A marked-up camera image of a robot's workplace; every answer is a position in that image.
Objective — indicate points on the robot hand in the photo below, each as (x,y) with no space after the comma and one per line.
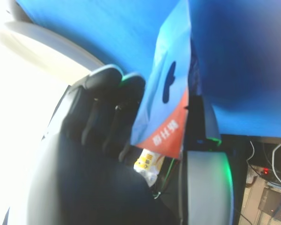
(96,187)

